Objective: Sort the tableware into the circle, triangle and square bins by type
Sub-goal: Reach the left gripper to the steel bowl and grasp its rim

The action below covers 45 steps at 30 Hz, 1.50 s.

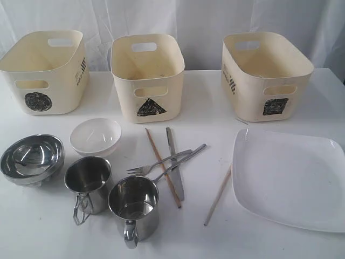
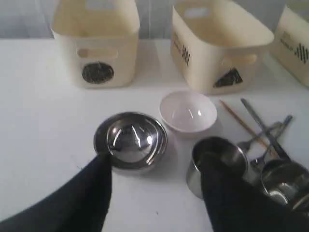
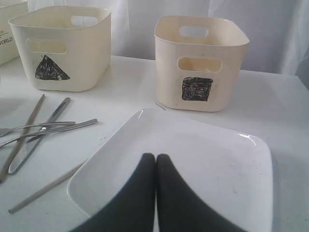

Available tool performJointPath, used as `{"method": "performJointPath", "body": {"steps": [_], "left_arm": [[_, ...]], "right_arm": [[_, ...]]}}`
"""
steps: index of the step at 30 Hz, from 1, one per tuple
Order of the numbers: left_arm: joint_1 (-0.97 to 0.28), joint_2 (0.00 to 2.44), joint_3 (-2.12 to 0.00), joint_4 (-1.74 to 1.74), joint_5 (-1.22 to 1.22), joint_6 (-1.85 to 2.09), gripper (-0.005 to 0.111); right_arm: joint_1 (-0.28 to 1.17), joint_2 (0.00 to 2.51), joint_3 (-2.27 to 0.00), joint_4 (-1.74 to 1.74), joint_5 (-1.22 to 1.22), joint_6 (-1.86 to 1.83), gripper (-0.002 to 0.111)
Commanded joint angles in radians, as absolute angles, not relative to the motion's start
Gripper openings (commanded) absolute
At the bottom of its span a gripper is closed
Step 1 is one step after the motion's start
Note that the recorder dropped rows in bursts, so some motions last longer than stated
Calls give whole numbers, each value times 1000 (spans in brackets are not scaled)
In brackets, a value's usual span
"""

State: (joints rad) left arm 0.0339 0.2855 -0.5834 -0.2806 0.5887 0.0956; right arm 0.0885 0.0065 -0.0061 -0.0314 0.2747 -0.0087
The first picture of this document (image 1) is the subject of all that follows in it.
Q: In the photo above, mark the steel spoon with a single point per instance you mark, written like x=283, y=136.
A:
x=189, y=156

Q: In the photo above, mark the steel table knife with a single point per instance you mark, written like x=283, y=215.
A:
x=175, y=175

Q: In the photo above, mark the steel fork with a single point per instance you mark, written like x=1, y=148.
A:
x=144, y=170

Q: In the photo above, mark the steel mug fixed handle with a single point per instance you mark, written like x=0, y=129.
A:
x=134, y=204

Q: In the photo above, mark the white round bowl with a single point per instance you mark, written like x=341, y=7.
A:
x=96, y=137

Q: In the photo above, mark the steel cup folding handle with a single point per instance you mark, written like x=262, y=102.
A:
x=90, y=179

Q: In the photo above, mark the cream bin with triangle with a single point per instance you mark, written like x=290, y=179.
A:
x=148, y=73

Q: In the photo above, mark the white curtain backdrop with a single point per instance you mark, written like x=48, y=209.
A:
x=316, y=28

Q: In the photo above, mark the cream bin with square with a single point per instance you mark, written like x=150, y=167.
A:
x=264, y=75

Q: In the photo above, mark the white square plate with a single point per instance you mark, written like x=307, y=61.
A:
x=295, y=180

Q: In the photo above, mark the cream bin with circle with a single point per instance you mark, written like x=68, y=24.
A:
x=46, y=71

